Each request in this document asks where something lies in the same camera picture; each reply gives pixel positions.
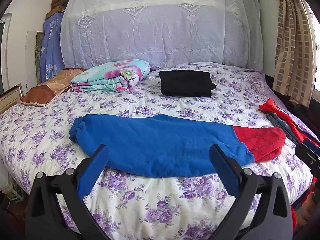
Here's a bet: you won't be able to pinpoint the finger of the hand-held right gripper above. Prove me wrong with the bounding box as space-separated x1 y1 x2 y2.
295 142 320 178

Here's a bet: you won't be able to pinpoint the brown pillow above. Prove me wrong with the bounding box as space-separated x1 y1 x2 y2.
21 68 87 107

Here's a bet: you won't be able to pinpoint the white framed panel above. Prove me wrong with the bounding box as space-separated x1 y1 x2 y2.
26 31 45 88

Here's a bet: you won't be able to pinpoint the denim jeans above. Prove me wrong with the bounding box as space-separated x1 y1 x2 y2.
266 112 299 145

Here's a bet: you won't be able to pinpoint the wooden box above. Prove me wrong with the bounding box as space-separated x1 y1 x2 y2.
46 0 75 18

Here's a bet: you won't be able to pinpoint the floral purple bedspread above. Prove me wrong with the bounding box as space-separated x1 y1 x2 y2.
0 62 314 240

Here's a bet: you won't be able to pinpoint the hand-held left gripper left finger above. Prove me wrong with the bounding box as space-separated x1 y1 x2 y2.
25 144 110 240

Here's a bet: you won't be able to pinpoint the blue printed cloth bag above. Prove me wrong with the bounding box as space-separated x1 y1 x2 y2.
40 12 66 84

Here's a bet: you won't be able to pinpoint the red garment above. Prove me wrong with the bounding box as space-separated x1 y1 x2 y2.
258 98 320 145

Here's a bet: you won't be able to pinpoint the black folded garment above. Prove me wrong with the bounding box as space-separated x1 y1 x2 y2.
159 70 216 97

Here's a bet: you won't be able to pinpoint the floral folded blanket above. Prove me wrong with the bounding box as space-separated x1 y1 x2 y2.
70 59 151 93

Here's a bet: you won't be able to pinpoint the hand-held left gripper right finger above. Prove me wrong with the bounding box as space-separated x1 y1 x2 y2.
209 144 293 240

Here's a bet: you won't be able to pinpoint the blue and red sweater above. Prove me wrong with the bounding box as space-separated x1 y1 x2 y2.
69 113 287 178

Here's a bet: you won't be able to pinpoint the beige checked curtain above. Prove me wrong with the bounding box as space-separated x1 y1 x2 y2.
272 0 316 106

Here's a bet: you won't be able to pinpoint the white storage box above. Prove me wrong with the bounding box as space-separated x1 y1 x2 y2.
0 172 24 202

